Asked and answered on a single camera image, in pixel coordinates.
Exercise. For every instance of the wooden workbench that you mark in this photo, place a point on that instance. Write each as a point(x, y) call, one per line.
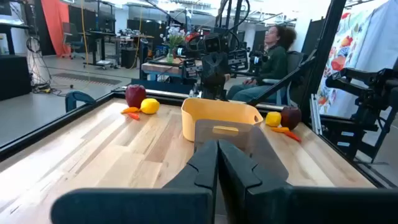
point(158, 67)

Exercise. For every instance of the black cabinet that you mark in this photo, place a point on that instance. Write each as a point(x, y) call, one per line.
point(14, 77)

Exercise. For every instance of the grey chair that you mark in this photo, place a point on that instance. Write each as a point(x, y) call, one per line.
point(295, 62)

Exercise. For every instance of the person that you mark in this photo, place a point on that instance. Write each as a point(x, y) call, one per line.
point(273, 62)

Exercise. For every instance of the black metal table frame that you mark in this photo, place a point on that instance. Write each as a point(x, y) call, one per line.
point(46, 130)

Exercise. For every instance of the dark office chair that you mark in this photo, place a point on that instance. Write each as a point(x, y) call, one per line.
point(72, 37)

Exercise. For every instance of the black desk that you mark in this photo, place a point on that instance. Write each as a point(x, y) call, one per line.
point(99, 32)

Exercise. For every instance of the vase with flowers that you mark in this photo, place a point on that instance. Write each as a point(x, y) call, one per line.
point(174, 39)

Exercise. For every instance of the silver aluminium extrusion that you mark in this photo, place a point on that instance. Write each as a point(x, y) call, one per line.
point(315, 115)

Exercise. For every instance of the orange chili pepper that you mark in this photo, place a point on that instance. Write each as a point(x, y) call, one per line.
point(130, 109)
point(279, 129)

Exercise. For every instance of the colourful floral banner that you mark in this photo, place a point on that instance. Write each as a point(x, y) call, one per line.
point(351, 37)

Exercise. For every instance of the black metal mount structure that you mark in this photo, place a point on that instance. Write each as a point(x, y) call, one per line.
point(373, 93)

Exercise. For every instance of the red chili pepper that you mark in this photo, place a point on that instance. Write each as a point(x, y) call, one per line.
point(292, 136)
point(134, 116)

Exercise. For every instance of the orange curtain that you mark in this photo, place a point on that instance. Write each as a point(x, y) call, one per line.
point(56, 25)

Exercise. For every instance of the yellow plastic basket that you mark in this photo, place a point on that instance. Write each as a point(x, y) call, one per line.
point(199, 115)

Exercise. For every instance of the yellow lemon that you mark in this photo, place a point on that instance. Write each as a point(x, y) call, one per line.
point(150, 106)
point(273, 119)

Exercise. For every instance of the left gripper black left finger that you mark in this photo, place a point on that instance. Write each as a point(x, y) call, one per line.
point(186, 205)

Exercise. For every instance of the black bin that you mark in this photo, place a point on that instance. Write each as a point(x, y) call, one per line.
point(129, 58)

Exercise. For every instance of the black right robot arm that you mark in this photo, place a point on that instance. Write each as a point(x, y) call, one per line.
point(214, 43)

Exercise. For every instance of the red apple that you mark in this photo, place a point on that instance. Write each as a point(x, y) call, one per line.
point(291, 118)
point(135, 96)

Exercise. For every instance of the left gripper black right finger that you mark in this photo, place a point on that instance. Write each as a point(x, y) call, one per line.
point(255, 205)

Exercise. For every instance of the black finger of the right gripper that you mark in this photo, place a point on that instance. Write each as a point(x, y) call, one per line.
point(210, 88)
point(220, 88)

